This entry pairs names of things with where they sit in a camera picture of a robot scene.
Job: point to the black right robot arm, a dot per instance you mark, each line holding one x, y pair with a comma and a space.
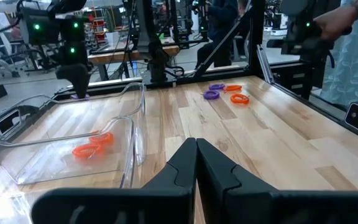
154, 46

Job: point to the black aluminium rig frame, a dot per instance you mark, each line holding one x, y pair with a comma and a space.
219, 48

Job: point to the clear plastic bin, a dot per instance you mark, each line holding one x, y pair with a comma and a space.
8, 203
57, 171

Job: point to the red storage shelf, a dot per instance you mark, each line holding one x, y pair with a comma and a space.
95, 28

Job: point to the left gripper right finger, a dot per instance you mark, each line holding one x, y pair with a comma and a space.
259, 208

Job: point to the person's hand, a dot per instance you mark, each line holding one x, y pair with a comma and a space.
331, 23

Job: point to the silver aluminium rail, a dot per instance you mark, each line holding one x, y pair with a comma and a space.
266, 68

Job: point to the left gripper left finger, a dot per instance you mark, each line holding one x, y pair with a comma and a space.
120, 205

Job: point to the wooden workbench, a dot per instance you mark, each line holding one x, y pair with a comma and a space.
120, 56

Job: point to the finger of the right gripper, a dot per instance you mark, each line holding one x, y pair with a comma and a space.
68, 73
82, 77

